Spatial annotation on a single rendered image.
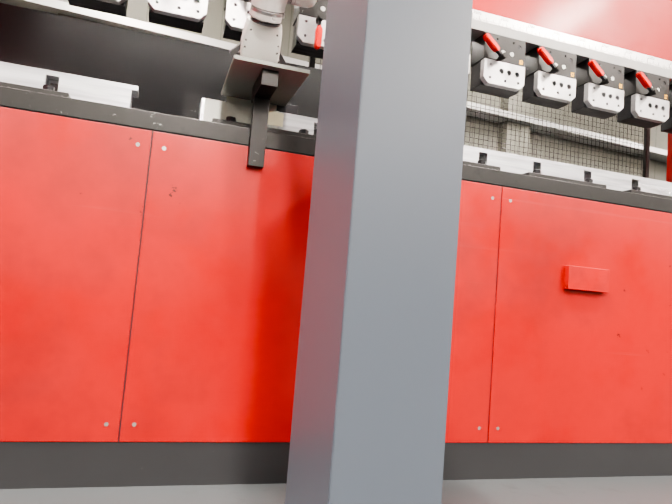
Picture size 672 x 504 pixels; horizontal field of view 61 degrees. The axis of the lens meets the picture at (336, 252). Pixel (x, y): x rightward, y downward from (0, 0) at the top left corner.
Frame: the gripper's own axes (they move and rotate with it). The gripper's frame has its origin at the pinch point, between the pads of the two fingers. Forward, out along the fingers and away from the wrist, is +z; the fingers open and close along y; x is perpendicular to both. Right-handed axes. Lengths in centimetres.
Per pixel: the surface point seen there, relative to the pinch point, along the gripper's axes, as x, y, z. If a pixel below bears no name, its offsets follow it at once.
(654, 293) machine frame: 35, -131, 31
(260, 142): 19.1, -1.8, 8.9
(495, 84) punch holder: -12, -76, -9
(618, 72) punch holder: -22, -124, -19
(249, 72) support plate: 12.8, 3.2, -5.8
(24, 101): 17, 52, 9
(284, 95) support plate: 4.4, -8.0, 1.2
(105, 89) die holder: 1.5, 36.5, 9.5
